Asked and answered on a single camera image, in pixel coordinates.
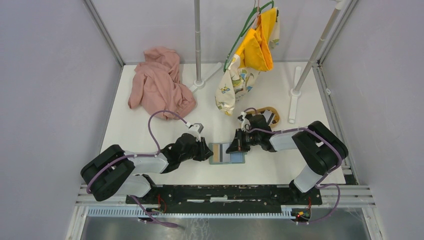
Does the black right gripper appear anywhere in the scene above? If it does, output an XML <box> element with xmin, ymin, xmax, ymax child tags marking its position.
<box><xmin>226</xmin><ymin>128</ymin><xmax>261</xmax><ymax>154</ymax></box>

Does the yellow oval tray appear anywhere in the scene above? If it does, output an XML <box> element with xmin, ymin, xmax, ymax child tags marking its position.
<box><xmin>244</xmin><ymin>106</ymin><xmax>280</xmax><ymax>128</ymax></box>

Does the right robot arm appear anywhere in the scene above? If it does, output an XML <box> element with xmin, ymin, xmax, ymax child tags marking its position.
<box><xmin>225</xmin><ymin>112</ymin><xmax>349</xmax><ymax>204</ymax></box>

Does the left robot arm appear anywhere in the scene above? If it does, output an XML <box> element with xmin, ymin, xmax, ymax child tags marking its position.
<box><xmin>80</xmin><ymin>133</ymin><xmax>213</xmax><ymax>204</ymax></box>

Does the left metal rack pole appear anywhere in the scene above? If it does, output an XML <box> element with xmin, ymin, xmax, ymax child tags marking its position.
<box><xmin>189</xmin><ymin>0</ymin><xmax>223</xmax><ymax>93</ymax></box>

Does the metal rack pole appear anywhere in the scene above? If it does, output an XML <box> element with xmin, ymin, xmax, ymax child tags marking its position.
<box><xmin>189</xmin><ymin>0</ymin><xmax>223</xmax><ymax>93</ymax></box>
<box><xmin>287</xmin><ymin>0</ymin><xmax>347</xmax><ymax>124</ymax></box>

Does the right metal rack pole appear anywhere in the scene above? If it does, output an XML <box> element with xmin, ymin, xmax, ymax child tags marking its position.
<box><xmin>287</xmin><ymin>0</ymin><xmax>347</xmax><ymax>124</ymax></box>

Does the pink crumpled garment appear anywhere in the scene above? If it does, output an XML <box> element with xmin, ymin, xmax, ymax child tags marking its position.
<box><xmin>127</xmin><ymin>46</ymin><xmax>197</xmax><ymax>120</ymax></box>

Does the cartoon print children's garment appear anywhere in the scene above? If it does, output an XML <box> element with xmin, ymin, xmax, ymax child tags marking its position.
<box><xmin>214</xmin><ymin>7</ymin><xmax>281</xmax><ymax>116</ymax></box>

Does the green clothes hanger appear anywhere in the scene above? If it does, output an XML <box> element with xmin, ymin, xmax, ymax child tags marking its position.
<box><xmin>223</xmin><ymin>0</ymin><xmax>275</xmax><ymax>73</ymax></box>

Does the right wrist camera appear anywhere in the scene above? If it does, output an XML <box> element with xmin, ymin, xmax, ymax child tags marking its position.
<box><xmin>237</xmin><ymin>111</ymin><xmax>250</xmax><ymax>132</ymax></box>

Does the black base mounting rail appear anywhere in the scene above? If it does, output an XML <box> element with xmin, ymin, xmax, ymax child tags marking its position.
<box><xmin>137</xmin><ymin>185</ymin><xmax>323</xmax><ymax>214</ymax></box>

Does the white slotted cable duct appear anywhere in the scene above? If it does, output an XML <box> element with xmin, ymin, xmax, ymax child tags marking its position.
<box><xmin>86</xmin><ymin>206</ymin><xmax>294</xmax><ymax>220</ymax></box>

